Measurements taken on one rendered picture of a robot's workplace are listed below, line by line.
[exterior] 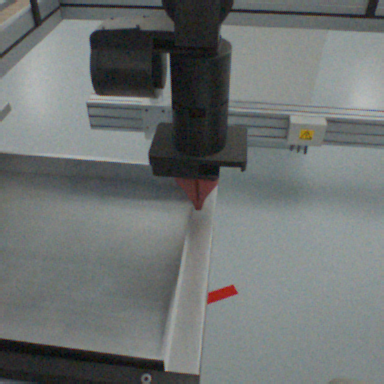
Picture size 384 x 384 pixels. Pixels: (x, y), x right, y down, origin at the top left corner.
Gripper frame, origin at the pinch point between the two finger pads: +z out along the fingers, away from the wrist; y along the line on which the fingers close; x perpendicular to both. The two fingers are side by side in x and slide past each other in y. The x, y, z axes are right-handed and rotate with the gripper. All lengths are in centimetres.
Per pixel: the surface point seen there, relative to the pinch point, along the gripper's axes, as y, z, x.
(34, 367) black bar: 12.0, 0.0, 22.0
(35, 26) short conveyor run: 49, 1, -63
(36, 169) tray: 23.7, 1.0, -5.2
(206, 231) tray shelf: -1.2, 2.3, 2.7
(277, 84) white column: -25, 55, -143
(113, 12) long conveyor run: 34, 4, -82
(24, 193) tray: 23.8, 1.8, -0.9
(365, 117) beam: -49, 36, -85
